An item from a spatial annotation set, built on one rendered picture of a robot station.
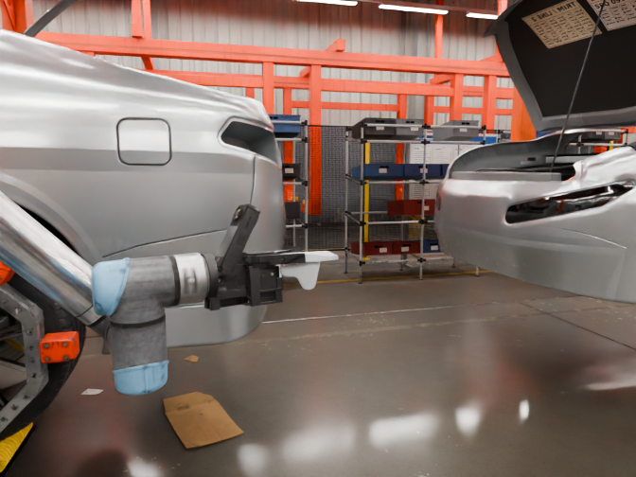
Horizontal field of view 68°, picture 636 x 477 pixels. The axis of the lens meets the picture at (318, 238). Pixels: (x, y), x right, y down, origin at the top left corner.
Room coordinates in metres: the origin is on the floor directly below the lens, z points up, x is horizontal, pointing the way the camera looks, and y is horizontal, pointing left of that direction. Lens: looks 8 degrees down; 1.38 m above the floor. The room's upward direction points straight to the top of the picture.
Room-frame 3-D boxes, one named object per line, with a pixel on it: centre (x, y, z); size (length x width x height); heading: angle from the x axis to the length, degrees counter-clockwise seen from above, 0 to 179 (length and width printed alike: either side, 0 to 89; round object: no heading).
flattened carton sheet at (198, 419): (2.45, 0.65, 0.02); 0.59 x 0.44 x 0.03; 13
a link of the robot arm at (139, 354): (0.68, 0.27, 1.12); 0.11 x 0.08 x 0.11; 29
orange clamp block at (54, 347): (1.36, 0.78, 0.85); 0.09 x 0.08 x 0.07; 103
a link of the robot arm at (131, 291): (0.66, 0.26, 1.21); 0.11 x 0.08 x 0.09; 119
